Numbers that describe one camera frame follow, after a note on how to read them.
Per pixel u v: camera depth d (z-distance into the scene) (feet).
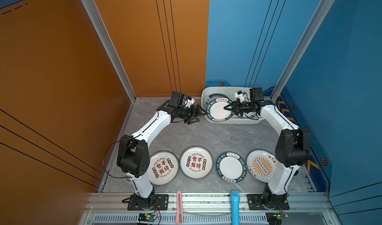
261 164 2.80
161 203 2.38
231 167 2.79
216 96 3.83
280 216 2.28
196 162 2.85
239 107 2.60
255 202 2.38
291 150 1.63
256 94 2.43
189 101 2.65
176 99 2.24
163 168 2.78
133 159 1.52
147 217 2.32
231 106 2.78
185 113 2.39
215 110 2.88
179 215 2.28
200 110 2.51
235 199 2.36
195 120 2.74
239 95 2.78
